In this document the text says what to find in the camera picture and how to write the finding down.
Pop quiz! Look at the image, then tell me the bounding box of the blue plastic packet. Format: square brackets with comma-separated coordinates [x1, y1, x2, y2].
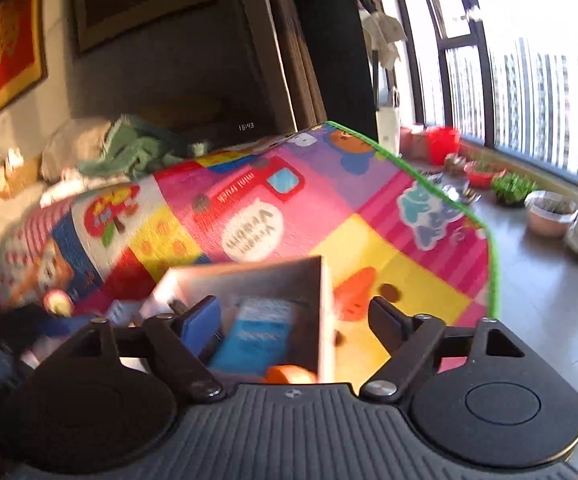
[209, 297, 294, 376]

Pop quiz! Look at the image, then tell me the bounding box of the black window frame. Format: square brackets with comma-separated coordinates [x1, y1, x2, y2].
[394, 0, 578, 196]

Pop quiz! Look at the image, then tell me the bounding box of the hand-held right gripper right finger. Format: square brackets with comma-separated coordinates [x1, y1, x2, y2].
[359, 296, 527, 403]

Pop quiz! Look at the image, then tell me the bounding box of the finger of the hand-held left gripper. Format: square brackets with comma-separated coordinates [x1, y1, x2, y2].
[0, 302, 94, 346]

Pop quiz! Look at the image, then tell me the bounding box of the small yellow and red toy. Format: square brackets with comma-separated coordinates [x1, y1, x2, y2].
[43, 289, 74, 317]

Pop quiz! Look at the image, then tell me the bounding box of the beige round plant pot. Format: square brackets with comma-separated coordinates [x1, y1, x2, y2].
[525, 190, 578, 238]

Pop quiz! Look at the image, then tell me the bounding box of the red bucket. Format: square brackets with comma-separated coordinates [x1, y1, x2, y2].
[425, 126, 462, 166]

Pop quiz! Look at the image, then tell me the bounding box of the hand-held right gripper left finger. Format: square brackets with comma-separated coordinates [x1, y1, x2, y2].
[66, 295, 227, 403]

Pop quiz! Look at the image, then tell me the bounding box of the metal bowl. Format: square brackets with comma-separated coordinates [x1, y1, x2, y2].
[441, 184, 482, 206]

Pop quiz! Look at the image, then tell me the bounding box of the hanging white cloth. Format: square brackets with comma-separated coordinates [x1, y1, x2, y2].
[364, 10, 408, 68]

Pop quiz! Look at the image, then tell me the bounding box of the beige pillow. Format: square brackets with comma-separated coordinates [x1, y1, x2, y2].
[41, 117, 120, 181]

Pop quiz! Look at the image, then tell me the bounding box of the dark curtain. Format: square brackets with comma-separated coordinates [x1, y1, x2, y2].
[284, 0, 380, 141]

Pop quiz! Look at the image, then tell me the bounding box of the beige cardboard box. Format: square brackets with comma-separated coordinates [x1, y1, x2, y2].
[139, 255, 337, 386]

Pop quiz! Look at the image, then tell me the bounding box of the brown pillow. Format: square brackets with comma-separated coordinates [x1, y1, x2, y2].
[0, 157, 44, 226]

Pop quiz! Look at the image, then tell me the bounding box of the white plastic container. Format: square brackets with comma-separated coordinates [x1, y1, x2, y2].
[376, 105, 400, 156]

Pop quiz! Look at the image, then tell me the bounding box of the red framed picture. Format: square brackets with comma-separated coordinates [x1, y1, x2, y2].
[0, 0, 50, 128]

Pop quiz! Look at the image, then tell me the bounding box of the colourful cartoon play mat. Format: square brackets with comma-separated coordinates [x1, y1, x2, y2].
[0, 121, 500, 396]

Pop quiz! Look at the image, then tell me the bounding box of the red bowl with plant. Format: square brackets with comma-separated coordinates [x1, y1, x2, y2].
[464, 162, 504, 188]

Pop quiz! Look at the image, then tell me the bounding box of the wooden panel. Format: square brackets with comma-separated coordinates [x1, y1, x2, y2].
[234, 0, 327, 133]

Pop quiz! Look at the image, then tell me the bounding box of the orange round toy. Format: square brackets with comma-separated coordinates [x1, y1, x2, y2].
[265, 364, 318, 386]

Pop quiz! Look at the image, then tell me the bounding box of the green towel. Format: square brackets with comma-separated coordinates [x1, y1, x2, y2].
[76, 115, 210, 181]

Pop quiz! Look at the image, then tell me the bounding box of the pink plant pot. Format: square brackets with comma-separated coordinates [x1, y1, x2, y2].
[400, 125, 427, 158]

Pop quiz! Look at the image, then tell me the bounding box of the green plant in pot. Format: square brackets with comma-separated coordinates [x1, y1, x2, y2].
[491, 172, 537, 207]

